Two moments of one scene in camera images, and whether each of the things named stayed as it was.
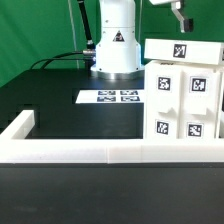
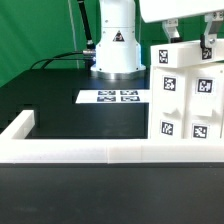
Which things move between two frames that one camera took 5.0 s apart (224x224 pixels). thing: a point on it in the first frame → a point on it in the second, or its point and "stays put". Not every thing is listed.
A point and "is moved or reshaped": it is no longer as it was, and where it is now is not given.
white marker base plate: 110,96 stays put
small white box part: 186,51 is moved or reshaped
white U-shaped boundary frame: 16,148 stays put
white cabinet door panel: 200,103 stays put
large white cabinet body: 183,100 is moved or reshaped
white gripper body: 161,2 → 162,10
